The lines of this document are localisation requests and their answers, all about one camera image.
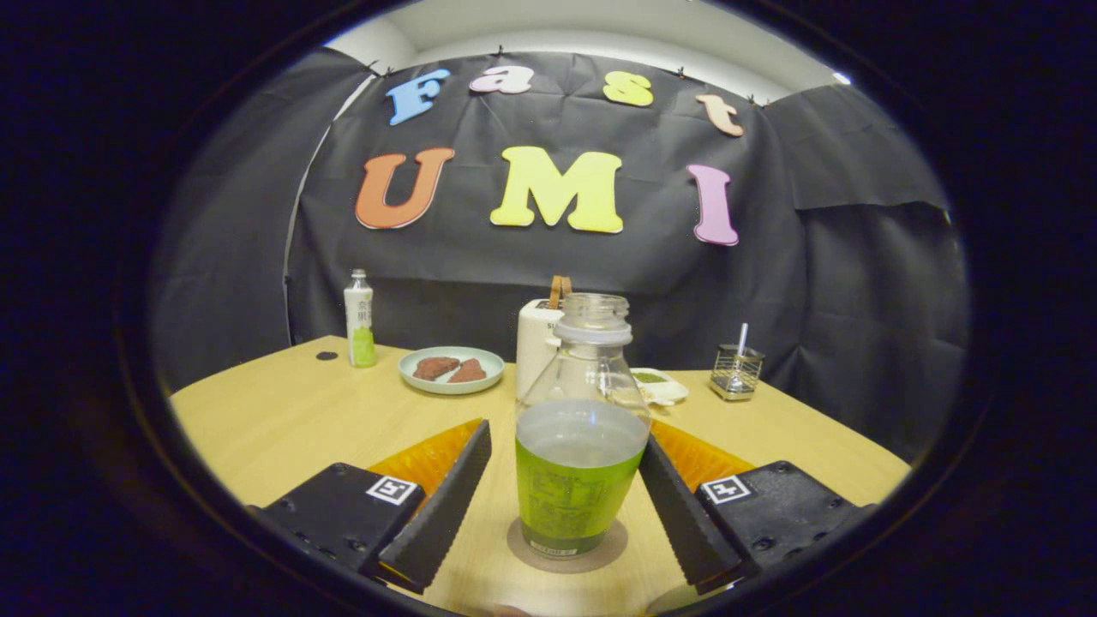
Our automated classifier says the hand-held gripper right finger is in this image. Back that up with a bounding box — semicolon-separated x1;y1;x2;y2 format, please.
637;419;877;597

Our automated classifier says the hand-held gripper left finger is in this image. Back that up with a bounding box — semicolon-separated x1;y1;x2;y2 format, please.
247;418;494;595

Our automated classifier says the round brown coaster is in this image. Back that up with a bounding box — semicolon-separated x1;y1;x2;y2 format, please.
506;514;629;574

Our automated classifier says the clear juice bottle green label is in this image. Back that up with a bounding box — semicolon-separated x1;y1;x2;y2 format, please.
514;292;652;558

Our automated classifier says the tall white green bottle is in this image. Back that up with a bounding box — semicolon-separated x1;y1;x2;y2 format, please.
344;269;377;369

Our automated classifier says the white divided snack dish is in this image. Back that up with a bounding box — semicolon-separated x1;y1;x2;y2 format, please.
630;368;690;407

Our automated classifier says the pale green plate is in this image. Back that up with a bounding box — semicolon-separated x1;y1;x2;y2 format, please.
398;345;507;396

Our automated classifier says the wooden table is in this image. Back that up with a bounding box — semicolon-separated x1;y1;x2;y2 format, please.
169;336;912;617

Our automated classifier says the white toaster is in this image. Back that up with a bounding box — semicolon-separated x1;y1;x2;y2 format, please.
515;299;566;404

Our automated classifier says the black backdrop cloth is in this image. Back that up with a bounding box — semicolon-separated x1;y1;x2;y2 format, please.
150;47;969;464

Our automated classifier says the wire mesh holder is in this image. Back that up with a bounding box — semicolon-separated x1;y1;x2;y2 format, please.
710;344;765;402

